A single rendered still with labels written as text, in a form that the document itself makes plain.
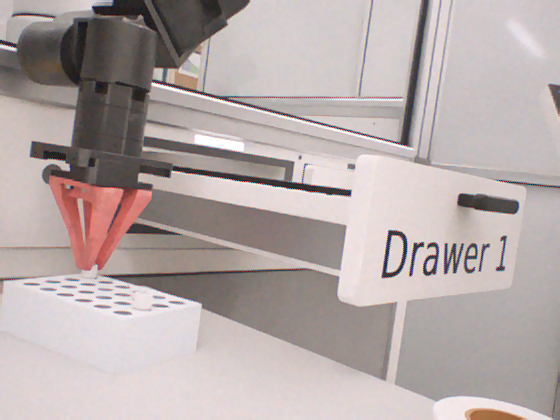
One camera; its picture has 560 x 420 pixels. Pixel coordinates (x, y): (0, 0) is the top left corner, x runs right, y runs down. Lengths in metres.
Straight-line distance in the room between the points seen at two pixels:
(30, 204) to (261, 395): 0.33
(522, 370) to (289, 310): 1.47
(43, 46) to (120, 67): 0.08
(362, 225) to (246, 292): 0.45
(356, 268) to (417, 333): 2.00
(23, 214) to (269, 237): 0.26
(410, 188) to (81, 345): 0.27
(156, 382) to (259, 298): 0.48
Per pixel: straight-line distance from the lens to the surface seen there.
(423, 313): 2.40
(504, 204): 0.53
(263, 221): 0.50
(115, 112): 0.48
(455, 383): 2.39
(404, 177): 0.45
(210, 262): 0.78
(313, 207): 0.47
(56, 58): 0.53
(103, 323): 0.41
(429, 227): 0.49
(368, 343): 1.13
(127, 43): 0.49
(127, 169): 0.48
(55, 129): 0.63
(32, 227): 0.63
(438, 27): 1.18
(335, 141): 0.93
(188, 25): 0.54
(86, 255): 0.51
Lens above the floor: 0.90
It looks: 3 degrees down
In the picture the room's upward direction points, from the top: 8 degrees clockwise
